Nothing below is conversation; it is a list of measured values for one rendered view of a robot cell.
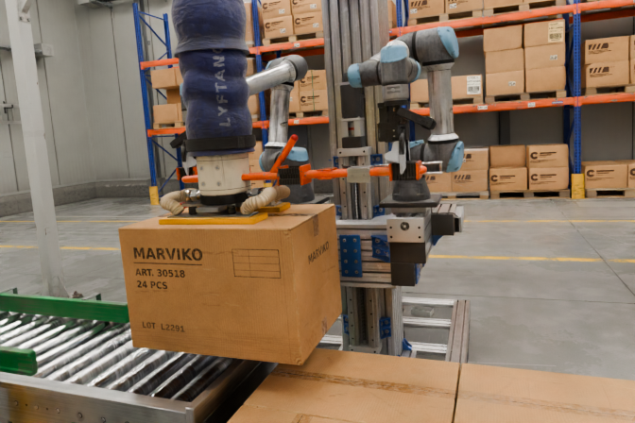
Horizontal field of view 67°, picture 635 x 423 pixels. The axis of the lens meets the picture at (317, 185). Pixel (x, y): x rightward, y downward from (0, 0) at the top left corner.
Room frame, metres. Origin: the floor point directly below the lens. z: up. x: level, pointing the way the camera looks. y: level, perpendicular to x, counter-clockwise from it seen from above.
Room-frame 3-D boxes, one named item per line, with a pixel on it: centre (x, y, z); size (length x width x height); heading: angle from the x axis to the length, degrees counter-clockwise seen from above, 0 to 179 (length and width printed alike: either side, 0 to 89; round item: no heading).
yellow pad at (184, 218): (1.49, 0.34, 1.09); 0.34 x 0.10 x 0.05; 71
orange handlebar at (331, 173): (1.63, 0.08, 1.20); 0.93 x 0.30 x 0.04; 71
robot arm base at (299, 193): (2.07, 0.09, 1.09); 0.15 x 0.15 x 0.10
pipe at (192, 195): (1.58, 0.31, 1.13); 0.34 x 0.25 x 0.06; 71
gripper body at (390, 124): (1.39, -0.23, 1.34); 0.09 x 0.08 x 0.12; 71
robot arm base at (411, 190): (1.91, -0.38, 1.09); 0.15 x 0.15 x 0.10
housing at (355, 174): (1.42, -0.13, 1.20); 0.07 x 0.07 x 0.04; 71
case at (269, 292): (1.58, 0.29, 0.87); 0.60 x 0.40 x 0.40; 70
